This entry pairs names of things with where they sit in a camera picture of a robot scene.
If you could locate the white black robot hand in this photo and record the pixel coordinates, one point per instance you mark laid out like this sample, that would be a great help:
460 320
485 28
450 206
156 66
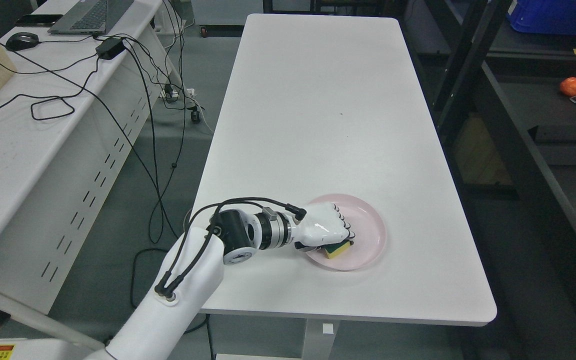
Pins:
323 224

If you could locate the green yellow sponge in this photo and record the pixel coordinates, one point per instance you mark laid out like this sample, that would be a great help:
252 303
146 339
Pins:
332 251

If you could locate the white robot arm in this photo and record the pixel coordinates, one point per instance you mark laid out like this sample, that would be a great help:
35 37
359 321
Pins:
191 272

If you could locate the dark metal shelf rack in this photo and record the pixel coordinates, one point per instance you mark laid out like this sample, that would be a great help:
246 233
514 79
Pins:
511 142

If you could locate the pink round plate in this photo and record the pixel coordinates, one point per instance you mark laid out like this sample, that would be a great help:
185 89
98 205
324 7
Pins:
370 234

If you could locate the white long table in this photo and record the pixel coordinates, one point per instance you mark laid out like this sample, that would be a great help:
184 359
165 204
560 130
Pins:
319 105

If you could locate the white power strip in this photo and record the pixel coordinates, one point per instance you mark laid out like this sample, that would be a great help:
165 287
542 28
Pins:
171 95

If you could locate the black power adapter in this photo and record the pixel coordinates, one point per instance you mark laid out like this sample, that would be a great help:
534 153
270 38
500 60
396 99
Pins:
110 48

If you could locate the white perforated side desk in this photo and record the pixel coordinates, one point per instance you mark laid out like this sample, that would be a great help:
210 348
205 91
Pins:
67 123

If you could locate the grey laptop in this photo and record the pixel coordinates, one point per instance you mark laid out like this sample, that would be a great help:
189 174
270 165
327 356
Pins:
89 17

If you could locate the blue plastic bin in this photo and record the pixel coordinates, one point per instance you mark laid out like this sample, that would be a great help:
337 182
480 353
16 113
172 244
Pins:
548 17

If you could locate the black smartphone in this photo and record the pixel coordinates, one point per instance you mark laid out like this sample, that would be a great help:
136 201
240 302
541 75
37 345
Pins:
37 20

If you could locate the black computer mouse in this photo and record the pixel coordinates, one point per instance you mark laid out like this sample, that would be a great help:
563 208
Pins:
22 41

